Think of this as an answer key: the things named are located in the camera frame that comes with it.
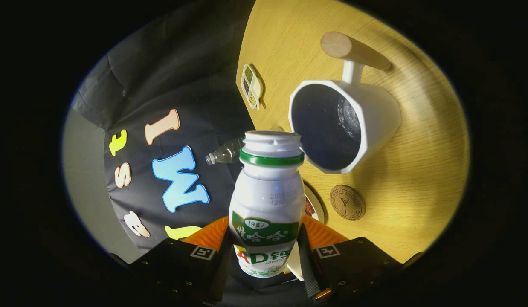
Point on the white round plate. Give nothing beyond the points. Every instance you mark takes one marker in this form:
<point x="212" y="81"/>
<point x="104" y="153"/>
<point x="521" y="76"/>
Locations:
<point x="318" y="209"/>

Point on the clear plastic water bottle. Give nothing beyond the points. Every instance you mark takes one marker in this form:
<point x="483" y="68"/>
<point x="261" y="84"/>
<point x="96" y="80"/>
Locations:
<point x="223" y="153"/>

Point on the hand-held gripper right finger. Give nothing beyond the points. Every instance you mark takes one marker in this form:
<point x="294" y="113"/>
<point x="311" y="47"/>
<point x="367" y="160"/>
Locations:
<point x="353" y="264"/>

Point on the black backdrop cloth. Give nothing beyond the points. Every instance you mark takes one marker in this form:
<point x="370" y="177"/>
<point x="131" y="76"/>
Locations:
<point x="183" y="72"/>

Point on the white divided condiment dish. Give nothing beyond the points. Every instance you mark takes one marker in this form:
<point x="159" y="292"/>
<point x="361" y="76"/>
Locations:
<point x="252" y="87"/>

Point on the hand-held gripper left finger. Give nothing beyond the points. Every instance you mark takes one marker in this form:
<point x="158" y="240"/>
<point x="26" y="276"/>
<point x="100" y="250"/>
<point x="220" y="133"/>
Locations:
<point x="178" y="264"/>

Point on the round cork coaster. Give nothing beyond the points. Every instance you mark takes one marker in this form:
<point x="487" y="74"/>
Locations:
<point x="348" y="202"/>

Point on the clear juice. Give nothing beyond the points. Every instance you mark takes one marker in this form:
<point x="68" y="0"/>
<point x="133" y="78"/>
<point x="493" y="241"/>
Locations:
<point x="351" y="119"/>

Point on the reddish brown meat slice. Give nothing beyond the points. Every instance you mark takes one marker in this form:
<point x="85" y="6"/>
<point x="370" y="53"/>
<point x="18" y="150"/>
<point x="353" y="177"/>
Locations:
<point x="309" y="207"/>

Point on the white juice bottle green label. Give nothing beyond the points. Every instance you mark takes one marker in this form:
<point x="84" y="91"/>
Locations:
<point x="268" y="196"/>

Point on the wooden table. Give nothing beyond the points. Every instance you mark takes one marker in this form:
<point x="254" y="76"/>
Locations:
<point x="417" y="179"/>

